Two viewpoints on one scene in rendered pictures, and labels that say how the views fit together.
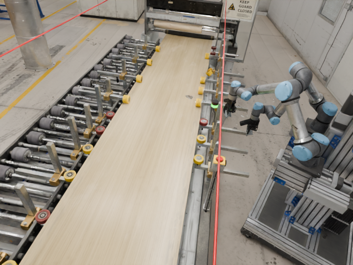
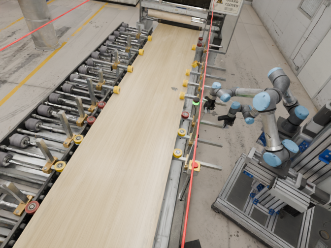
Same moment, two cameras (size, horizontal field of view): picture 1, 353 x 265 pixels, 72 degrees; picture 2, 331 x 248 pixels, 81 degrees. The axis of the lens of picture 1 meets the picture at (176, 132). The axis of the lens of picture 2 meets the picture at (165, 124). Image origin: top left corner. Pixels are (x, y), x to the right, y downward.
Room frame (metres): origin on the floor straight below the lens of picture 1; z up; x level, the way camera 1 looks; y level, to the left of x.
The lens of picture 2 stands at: (0.35, -0.04, 2.30)
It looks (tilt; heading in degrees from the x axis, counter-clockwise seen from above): 47 degrees down; 359
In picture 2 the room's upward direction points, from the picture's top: 9 degrees clockwise
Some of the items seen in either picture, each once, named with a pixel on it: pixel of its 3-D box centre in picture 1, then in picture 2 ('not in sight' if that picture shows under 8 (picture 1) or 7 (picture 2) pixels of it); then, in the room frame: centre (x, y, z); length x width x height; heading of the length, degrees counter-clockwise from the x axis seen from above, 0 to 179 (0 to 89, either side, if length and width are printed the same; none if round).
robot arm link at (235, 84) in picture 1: (235, 88); (215, 89); (1.80, -0.44, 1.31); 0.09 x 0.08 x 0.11; 37
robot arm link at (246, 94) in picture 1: (245, 93); (224, 95); (1.73, -0.52, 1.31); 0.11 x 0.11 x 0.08; 37
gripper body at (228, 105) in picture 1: (230, 104); (210, 103); (1.80, -0.44, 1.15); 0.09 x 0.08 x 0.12; 14
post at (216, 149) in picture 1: (212, 164); (189, 159); (1.31, -0.30, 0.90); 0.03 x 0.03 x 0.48; 84
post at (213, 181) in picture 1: (211, 190); (186, 185); (1.05, -0.28, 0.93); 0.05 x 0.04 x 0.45; 174
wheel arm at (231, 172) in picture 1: (221, 170); (197, 163); (1.34, -0.39, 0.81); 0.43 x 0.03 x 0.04; 84
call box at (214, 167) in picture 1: (218, 163); (193, 168); (1.05, -0.28, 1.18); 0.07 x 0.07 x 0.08; 84
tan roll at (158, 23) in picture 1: (190, 28); (181, 18); (4.20, -0.05, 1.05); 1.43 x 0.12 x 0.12; 84
